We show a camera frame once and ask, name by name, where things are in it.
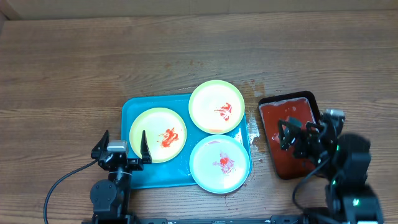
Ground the black tray with red liquid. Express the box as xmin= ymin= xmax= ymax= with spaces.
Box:
xmin=259 ymin=91 xmax=320 ymax=180

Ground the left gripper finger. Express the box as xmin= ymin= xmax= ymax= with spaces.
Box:
xmin=91 ymin=130 xmax=109 ymax=159
xmin=141 ymin=130 xmax=152 ymax=164

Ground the light blue plate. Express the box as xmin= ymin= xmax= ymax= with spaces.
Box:
xmin=189 ymin=134 xmax=251 ymax=194

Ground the teal plastic tray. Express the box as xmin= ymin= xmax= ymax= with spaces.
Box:
xmin=121 ymin=94 xmax=252 ymax=189

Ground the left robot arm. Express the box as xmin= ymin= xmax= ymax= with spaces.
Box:
xmin=90 ymin=131 xmax=152 ymax=223

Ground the yellow plate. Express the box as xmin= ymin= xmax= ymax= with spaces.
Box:
xmin=129 ymin=108 xmax=187 ymax=163

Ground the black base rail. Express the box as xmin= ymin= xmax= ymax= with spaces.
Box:
xmin=81 ymin=215 xmax=308 ymax=224

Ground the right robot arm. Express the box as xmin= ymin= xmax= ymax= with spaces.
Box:
xmin=278 ymin=110 xmax=384 ymax=223

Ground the yellow-green plate top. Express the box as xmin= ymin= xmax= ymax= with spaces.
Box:
xmin=188 ymin=80 xmax=245 ymax=134

